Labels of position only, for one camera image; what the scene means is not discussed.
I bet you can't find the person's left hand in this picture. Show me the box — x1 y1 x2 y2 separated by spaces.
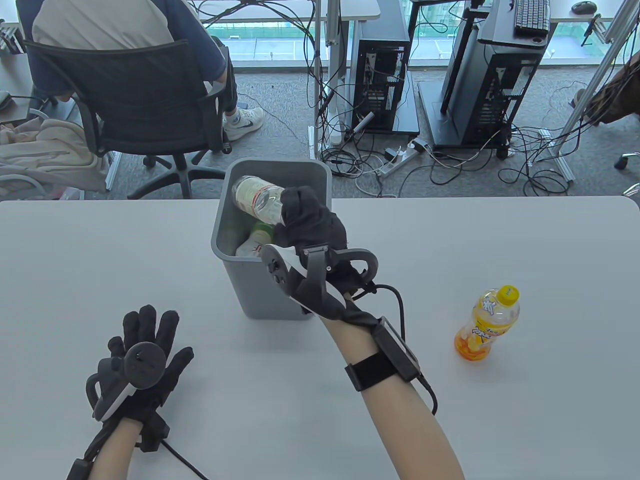
86 305 195 427

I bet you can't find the person's right hand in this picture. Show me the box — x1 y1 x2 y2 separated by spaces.
274 186 381 328

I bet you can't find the clear bottle with white label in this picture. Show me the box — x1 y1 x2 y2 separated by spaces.
233 174 289 226

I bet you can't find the person's right forearm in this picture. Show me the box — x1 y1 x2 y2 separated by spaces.
319 299 467 480

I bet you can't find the person's left forearm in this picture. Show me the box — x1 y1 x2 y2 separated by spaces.
89 417 144 480

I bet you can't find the black white left glove controller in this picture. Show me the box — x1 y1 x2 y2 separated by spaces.
86 341 167 424

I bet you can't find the black white glove controller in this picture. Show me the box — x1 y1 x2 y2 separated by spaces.
260 243 380 321
86 341 167 424

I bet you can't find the green capped plastic bottle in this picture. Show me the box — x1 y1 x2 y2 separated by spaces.
249 221 276 247

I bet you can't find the white labelled plastic bottle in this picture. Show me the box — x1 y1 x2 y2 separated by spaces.
235 239 267 259

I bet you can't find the black white right glove controller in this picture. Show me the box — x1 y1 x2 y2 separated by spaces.
260 243 380 321

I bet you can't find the grey plastic waste bin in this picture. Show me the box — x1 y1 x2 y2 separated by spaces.
210 157 333 321

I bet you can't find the white power strip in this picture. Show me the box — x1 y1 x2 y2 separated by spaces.
377 144 422 177

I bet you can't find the grey desk leg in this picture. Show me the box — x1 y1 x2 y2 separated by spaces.
314 0 352 160

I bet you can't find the black mesh office chair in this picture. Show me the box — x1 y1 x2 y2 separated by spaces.
22 38 234 201

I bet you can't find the beige cloth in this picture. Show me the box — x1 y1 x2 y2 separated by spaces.
0 117 110 197

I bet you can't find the orange juice bottle yellow cap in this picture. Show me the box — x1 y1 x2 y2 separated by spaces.
453 284 521 363

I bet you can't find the black computer tower on stand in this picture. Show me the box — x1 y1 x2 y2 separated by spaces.
439 0 552 150

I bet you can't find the black keyboard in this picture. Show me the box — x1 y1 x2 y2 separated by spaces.
513 0 552 38

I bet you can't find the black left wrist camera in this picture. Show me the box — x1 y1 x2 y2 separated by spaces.
136 414 171 454

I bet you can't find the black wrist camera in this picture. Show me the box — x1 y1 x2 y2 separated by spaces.
136 414 171 454
344 316 422 392

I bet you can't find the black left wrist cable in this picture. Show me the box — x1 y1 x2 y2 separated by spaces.
159 439 212 480

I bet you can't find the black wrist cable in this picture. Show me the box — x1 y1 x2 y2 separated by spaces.
370 283 439 417
159 439 212 480

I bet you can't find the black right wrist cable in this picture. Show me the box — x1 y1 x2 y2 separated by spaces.
370 283 439 417

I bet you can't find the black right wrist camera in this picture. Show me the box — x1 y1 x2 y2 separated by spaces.
344 316 422 392

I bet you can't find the tangle of black cables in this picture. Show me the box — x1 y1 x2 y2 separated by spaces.
312 75 591 198

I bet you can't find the aluminium frame leg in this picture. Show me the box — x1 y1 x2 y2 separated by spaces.
536 0 640 183

